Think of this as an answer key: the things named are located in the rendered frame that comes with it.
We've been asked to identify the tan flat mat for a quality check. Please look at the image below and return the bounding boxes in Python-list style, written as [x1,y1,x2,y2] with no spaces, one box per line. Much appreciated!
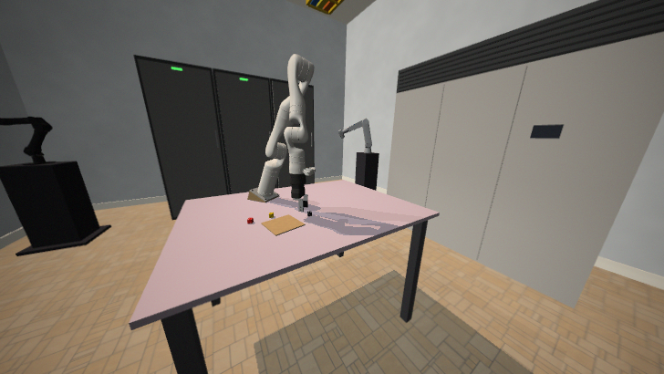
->
[261,215,305,236]

